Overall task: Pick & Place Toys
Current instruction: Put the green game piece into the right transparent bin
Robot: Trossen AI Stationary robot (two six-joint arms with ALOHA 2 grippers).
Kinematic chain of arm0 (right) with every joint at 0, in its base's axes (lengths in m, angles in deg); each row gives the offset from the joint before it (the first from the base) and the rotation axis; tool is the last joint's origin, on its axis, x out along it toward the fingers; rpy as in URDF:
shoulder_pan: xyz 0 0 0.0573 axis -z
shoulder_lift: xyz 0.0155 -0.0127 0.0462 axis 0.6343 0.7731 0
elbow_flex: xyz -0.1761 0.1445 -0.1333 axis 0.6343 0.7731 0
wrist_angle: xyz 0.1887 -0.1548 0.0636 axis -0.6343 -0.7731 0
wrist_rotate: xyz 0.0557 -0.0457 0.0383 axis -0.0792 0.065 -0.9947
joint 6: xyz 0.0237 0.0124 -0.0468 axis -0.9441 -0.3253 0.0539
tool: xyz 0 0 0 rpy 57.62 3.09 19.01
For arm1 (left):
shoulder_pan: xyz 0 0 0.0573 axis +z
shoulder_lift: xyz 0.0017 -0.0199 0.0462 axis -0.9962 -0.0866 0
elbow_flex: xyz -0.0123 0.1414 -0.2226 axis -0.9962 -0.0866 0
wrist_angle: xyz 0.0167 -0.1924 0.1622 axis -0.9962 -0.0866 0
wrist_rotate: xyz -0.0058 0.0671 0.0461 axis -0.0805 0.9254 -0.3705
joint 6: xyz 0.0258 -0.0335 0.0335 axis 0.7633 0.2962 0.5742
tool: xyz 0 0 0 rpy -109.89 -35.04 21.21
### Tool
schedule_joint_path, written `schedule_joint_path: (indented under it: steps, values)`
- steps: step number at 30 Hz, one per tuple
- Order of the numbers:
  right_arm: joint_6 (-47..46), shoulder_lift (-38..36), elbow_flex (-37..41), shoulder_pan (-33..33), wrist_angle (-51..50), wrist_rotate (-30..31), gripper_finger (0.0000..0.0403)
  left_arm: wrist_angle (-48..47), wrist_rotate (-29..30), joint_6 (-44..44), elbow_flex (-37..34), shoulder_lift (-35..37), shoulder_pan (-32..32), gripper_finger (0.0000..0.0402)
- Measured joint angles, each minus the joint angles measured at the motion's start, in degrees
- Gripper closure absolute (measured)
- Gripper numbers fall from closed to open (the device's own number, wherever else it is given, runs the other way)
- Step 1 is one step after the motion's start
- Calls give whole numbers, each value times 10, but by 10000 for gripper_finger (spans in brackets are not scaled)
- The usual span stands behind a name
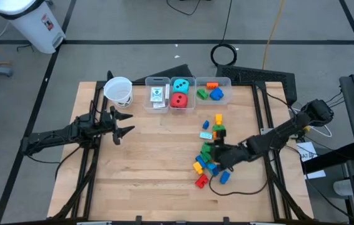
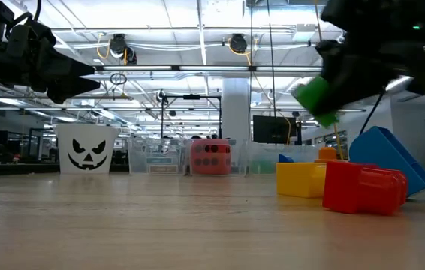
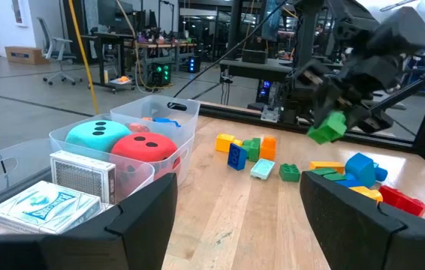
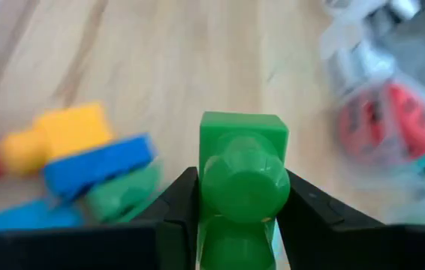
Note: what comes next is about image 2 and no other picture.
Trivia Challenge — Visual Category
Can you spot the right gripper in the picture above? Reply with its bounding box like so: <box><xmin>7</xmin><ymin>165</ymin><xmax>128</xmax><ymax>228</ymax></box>
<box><xmin>315</xmin><ymin>37</ymin><xmax>425</xmax><ymax>116</ymax></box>

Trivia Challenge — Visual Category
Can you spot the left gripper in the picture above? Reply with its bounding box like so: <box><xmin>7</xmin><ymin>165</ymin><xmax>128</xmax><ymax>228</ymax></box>
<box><xmin>5</xmin><ymin>19</ymin><xmax>101</xmax><ymax>104</ymax></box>

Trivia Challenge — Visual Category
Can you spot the green toy block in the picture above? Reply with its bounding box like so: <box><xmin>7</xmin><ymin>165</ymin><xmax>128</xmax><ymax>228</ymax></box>
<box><xmin>249</xmin><ymin>160</ymin><xmax>277</xmax><ymax>175</ymax></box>
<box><xmin>291</xmin><ymin>75</ymin><xmax>340</xmax><ymax>128</ymax></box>

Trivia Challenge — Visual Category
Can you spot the orange toy block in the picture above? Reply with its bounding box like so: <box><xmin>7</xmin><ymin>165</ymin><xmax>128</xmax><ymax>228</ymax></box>
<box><xmin>314</xmin><ymin>146</ymin><xmax>339</xmax><ymax>164</ymax></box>

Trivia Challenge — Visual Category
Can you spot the red toy block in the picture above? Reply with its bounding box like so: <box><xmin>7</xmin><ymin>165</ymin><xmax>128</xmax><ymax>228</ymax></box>
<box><xmin>322</xmin><ymin>160</ymin><xmax>409</xmax><ymax>217</ymax></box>

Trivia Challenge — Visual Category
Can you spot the yellow toy block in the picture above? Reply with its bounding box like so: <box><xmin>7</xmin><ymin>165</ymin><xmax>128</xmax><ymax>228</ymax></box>
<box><xmin>276</xmin><ymin>161</ymin><xmax>327</xmax><ymax>200</ymax></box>

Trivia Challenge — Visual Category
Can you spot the mint card pack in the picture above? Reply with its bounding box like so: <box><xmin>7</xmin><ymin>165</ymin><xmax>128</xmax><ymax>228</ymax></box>
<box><xmin>145</xmin><ymin>156</ymin><xmax>173</xmax><ymax>165</ymax></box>

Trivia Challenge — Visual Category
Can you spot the red foam die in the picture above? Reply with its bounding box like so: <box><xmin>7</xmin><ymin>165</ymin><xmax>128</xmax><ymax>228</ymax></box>
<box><xmin>190</xmin><ymin>139</ymin><xmax>232</xmax><ymax>176</ymax></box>

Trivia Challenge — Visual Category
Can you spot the white jack-o'-lantern bucket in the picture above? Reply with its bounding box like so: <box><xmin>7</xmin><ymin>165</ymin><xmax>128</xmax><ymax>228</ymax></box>
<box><xmin>53</xmin><ymin>123</ymin><xmax>122</xmax><ymax>176</ymax></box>

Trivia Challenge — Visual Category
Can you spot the black display screen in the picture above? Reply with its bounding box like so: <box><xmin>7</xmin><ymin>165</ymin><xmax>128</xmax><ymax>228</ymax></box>
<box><xmin>252</xmin><ymin>115</ymin><xmax>298</xmax><ymax>146</ymax></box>

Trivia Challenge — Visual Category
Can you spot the narrow clear plastic bin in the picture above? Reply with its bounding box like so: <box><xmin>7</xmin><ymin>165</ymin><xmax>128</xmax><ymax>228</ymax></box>
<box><xmin>185</xmin><ymin>137</ymin><xmax>243</xmax><ymax>176</ymax></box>
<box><xmin>127</xmin><ymin>137</ymin><xmax>189</xmax><ymax>176</ymax></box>

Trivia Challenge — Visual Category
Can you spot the wide clear plastic bin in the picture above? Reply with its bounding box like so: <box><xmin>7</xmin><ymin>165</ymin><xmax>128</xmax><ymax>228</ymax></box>
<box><xmin>243</xmin><ymin>141</ymin><xmax>324</xmax><ymax>176</ymax></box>

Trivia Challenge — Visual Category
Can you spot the white pillar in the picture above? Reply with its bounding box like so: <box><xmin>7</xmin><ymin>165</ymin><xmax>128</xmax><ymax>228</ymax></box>
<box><xmin>221</xmin><ymin>77</ymin><xmax>252</xmax><ymax>146</ymax></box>

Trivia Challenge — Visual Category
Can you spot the silver card box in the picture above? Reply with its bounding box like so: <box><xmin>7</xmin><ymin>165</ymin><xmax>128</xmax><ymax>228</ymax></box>
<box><xmin>148</xmin><ymin>164</ymin><xmax>179</xmax><ymax>175</ymax></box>

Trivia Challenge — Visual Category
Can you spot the black frame rig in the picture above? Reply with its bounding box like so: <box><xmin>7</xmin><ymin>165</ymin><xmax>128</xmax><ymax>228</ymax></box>
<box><xmin>159</xmin><ymin>93</ymin><xmax>223</xmax><ymax>140</ymax></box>

